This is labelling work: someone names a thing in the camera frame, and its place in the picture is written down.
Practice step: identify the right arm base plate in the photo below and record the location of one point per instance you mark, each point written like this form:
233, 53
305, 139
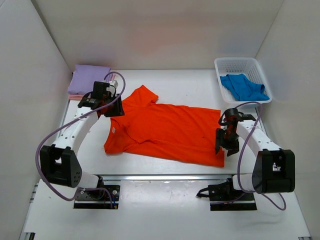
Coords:
224, 197

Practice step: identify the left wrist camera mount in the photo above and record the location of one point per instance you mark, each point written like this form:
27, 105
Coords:
112, 85

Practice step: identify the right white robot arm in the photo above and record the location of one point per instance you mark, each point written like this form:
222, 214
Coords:
274, 168

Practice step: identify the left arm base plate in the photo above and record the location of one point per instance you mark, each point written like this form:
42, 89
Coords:
99, 199

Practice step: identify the white plastic basket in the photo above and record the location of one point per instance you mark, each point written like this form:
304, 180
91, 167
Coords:
247, 66

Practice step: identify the folded pink t-shirt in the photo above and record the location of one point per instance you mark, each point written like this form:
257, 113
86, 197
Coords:
75, 97

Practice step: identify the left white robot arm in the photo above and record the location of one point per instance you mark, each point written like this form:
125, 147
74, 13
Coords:
58, 162

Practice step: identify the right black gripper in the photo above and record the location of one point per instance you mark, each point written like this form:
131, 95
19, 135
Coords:
231, 148

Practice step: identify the folded purple t-shirt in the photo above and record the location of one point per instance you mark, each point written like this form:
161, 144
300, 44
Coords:
91, 69

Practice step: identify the orange t-shirt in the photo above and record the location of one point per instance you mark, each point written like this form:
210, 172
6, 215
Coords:
174, 132

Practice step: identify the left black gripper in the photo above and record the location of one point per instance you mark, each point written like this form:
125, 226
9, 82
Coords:
119, 110

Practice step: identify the blue t-shirt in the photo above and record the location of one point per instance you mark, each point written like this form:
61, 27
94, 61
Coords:
243, 89

